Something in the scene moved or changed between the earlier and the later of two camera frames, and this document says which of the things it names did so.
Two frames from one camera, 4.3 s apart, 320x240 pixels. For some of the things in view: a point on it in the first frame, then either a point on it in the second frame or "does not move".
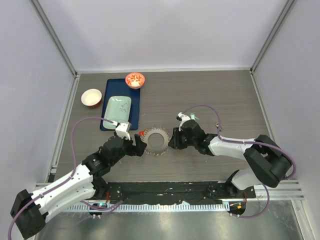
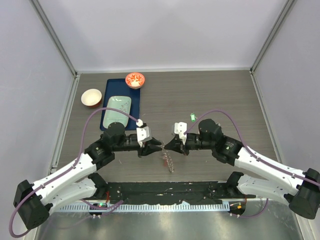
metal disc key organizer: (157, 138) → (167, 158)
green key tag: (193, 116) does not move
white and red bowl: (91, 98) does not move
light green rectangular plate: (117, 108) does not move
